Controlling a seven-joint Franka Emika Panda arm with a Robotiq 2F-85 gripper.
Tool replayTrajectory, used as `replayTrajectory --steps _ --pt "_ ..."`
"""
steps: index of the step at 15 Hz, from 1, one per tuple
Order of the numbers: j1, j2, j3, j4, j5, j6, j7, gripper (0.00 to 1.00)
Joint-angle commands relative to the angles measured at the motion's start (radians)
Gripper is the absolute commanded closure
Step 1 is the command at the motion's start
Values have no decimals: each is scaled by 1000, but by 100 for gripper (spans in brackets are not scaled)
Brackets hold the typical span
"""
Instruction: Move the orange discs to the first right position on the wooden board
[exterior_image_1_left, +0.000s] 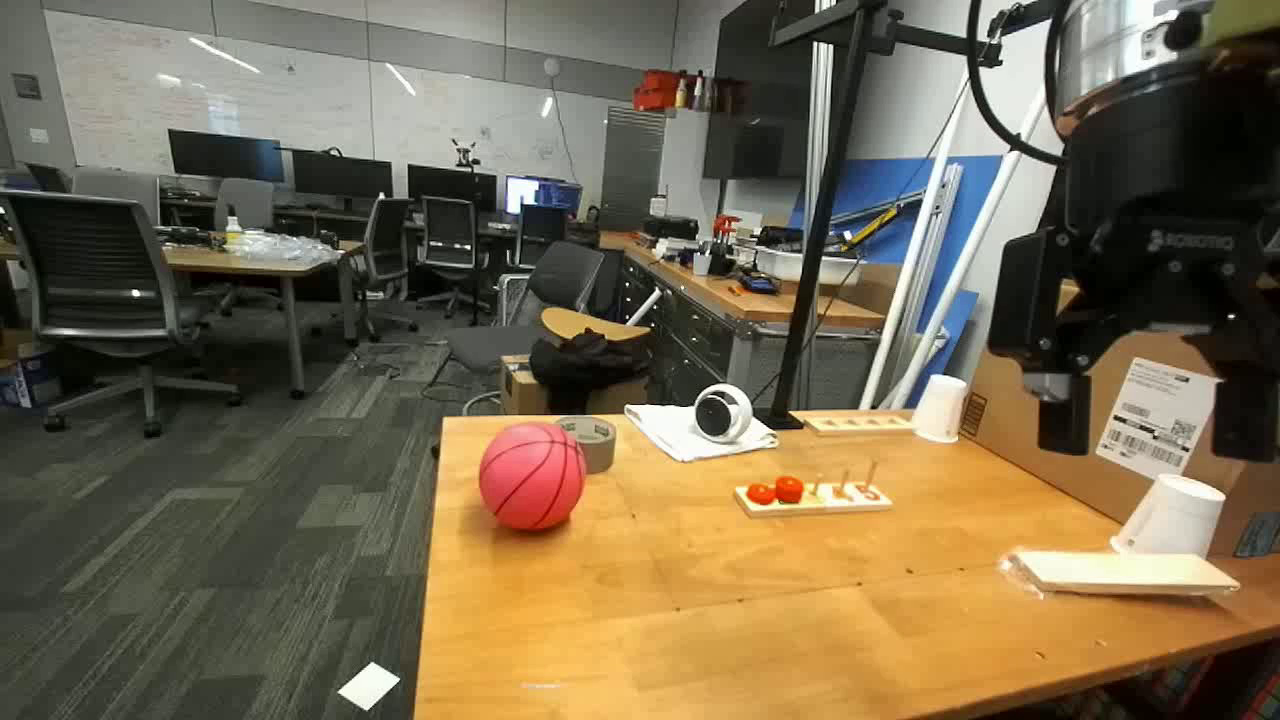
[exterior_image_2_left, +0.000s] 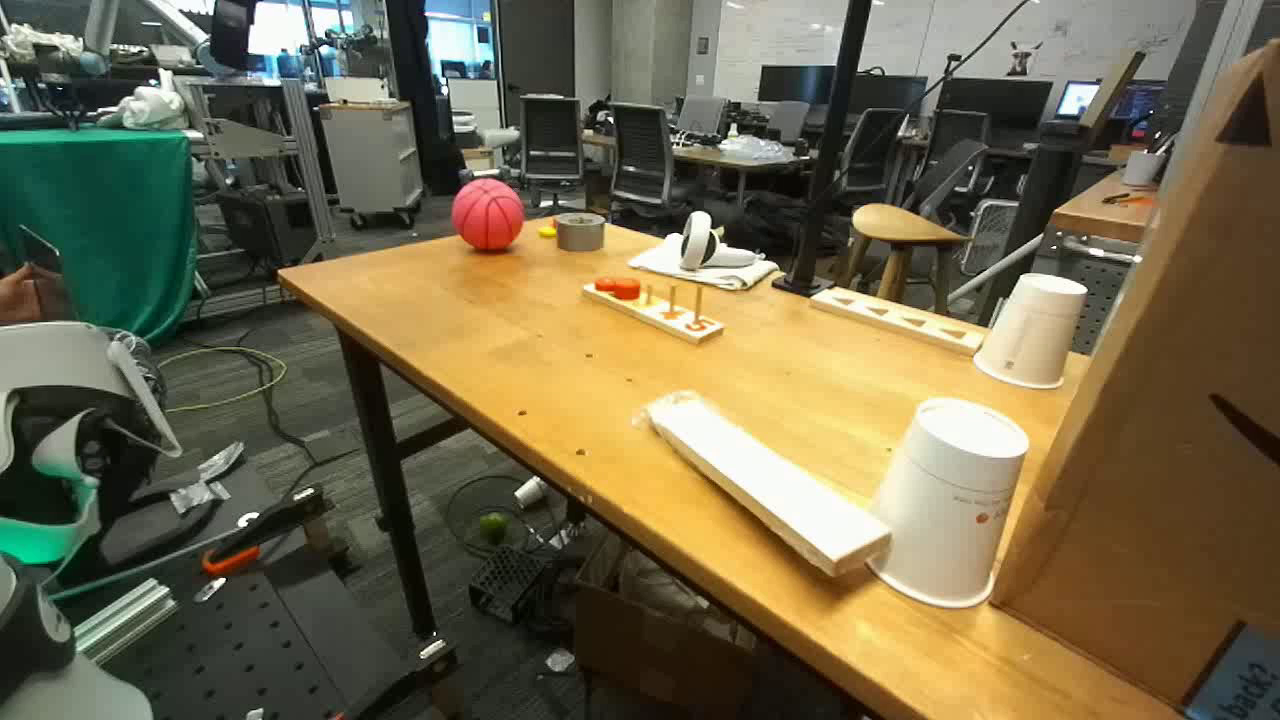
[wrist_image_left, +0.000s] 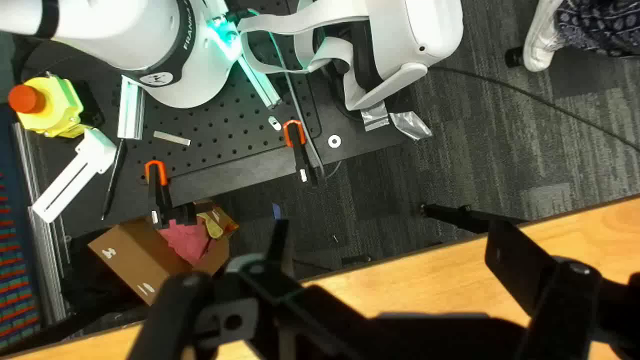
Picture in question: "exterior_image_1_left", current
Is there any white paper sheet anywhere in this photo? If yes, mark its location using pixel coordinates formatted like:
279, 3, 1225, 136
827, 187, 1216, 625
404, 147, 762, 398
338, 661, 398, 713

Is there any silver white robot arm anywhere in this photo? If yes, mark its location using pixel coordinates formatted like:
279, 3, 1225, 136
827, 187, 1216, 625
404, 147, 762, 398
986, 0, 1280, 458

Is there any pink basketball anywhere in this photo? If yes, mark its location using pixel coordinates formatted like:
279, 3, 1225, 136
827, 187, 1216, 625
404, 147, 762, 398
479, 425, 586, 531

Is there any long wooden slotted board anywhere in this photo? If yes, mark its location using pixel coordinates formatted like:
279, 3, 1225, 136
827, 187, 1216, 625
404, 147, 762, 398
796, 408, 916, 434

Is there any near white paper cup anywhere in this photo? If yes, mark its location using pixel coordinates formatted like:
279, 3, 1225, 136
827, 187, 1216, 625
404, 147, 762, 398
1111, 470, 1225, 554

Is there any wooden stool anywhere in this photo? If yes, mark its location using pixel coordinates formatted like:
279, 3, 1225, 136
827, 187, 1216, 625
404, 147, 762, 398
539, 307, 652, 343

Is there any orange disc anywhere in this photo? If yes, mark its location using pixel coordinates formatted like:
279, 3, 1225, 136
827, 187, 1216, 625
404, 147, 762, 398
777, 476, 803, 503
749, 484, 777, 503

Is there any cardboard box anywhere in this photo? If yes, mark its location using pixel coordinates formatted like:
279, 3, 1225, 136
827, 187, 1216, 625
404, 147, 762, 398
973, 333, 1280, 558

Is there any wooden office desk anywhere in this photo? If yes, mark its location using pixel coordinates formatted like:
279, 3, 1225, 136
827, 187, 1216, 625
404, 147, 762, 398
165, 238, 365, 398

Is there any black backpack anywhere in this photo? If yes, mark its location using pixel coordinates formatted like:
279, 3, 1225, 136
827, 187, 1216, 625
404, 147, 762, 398
527, 333, 652, 410

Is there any white wooden plank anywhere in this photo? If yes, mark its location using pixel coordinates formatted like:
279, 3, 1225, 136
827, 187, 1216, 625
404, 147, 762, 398
1007, 548, 1241, 595

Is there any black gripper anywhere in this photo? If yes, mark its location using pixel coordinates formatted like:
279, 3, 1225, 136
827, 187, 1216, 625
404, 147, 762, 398
986, 211, 1280, 458

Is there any far white paper cup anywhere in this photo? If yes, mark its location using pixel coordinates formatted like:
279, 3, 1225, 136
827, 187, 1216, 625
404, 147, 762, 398
913, 374, 968, 445

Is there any white folded cloth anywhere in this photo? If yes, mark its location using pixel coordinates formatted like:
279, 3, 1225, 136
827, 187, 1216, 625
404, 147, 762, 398
625, 402, 777, 465

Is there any wooden peg board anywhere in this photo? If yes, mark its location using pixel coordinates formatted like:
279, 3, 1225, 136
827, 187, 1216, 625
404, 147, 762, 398
730, 465, 892, 517

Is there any grey office chair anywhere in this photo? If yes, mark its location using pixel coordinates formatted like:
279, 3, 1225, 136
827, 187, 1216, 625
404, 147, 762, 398
0, 187, 243, 434

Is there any white paper cup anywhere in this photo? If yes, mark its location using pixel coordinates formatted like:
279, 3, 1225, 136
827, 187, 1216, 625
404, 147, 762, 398
913, 374, 968, 445
1111, 470, 1225, 554

